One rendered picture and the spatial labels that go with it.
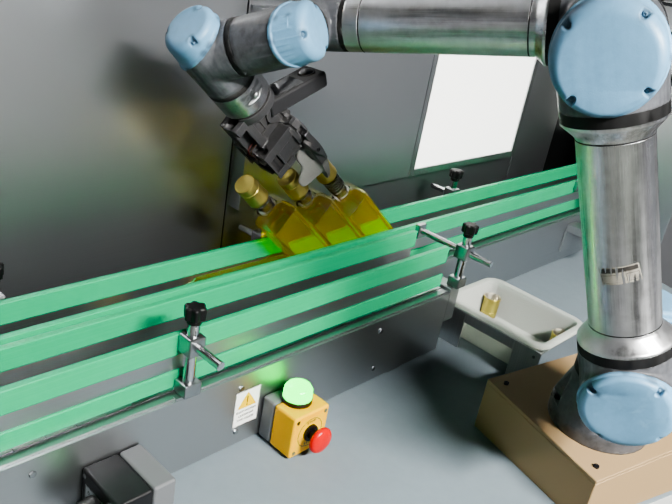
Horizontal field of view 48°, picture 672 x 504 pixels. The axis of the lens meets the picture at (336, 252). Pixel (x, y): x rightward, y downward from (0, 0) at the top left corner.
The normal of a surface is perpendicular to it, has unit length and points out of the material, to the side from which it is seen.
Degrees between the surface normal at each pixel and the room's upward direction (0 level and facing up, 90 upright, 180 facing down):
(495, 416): 90
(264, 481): 0
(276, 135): 49
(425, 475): 0
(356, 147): 90
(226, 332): 90
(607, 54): 87
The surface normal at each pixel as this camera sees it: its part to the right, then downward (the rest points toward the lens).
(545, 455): -0.85, 0.08
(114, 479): 0.16, -0.90
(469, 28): -0.36, 0.33
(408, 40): -0.32, 0.72
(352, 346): 0.71, 0.40
